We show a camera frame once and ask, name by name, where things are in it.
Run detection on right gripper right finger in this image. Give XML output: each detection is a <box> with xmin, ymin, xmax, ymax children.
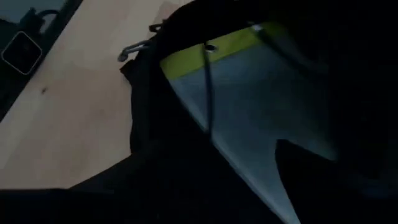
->
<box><xmin>275</xmin><ymin>139</ymin><xmax>371</xmax><ymax>224</ymax></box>

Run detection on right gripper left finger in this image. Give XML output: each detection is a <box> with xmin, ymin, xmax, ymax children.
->
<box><xmin>70</xmin><ymin>139</ymin><xmax>218</xmax><ymax>194</ymax></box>

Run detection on black backpack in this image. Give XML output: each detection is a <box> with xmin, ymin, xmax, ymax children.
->
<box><xmin>118</xmin><ymin>0</ymin><xmax>398</xmax><ymax>224</ymax></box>

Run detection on yellow-edged mesh pouch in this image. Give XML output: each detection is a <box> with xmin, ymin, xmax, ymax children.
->
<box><xmin>160</xmin><ymin>21</ymin><xmax>340</xmax><ymax>224</ymax></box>

